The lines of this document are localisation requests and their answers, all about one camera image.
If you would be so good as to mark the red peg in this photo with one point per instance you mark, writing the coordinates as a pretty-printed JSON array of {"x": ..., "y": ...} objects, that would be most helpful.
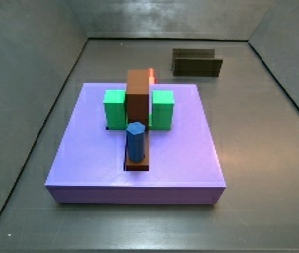
[{"x": 151, "y": 76}]

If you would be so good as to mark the purple base board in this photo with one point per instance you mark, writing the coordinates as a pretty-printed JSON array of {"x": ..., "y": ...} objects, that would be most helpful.
[{"x": 87, "y": 173}]

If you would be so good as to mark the blue hexagonal peg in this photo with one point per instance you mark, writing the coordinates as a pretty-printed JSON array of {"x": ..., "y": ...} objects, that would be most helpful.
[{"x": 136, "y": 141}]

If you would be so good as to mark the right green block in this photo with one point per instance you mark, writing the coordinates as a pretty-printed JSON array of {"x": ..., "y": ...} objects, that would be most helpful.
[{"x": 162, "y": 106}]

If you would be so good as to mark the green block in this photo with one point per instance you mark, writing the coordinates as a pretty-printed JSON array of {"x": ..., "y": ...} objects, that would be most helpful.
[
  {"x": 115, "y": 112},
  {"x": 162, "y": 106}
]

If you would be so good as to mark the left green block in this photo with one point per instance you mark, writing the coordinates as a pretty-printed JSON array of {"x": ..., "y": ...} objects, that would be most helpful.
[{"x": 115, "y": 112}]

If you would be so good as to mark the brown L-shaped block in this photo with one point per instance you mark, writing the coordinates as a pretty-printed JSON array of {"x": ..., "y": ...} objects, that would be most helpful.
[{"x": 138, "y": 112}]

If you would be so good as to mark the black peg stand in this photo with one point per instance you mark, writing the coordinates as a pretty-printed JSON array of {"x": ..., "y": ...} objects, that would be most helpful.
[{"x": 195, "y": 62}]

